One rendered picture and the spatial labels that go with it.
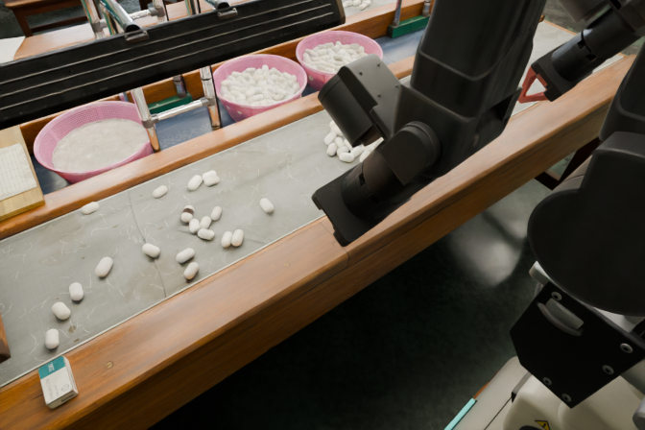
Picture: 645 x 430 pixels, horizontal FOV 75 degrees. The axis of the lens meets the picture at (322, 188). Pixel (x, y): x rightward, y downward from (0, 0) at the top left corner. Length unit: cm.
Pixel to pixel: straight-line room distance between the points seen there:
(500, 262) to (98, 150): 148
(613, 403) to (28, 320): 86
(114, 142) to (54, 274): 38
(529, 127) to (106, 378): 104
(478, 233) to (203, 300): 138
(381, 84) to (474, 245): 154
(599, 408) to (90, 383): 67
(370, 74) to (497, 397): 104
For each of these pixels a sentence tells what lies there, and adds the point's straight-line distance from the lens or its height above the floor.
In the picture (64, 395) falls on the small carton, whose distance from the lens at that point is 75.
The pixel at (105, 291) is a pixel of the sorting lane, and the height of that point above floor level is 74.
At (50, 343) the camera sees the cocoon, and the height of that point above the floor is 76.
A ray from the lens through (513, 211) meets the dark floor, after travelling 207.
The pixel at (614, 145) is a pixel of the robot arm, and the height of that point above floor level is 129.
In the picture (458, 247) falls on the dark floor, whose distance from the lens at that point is 184.
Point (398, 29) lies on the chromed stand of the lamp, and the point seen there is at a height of 70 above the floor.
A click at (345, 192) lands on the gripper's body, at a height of 109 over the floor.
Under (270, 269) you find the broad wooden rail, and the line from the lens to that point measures 78.
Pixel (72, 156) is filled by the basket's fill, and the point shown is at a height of 73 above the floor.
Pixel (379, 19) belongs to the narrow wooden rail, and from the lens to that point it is 163.
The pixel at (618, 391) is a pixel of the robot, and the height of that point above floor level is 90.
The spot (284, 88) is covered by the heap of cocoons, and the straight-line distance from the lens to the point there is 124.
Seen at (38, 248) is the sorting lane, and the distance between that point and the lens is 98.
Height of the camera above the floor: 141
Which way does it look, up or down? 46 degrees down
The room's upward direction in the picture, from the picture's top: 2 degrees clockwise
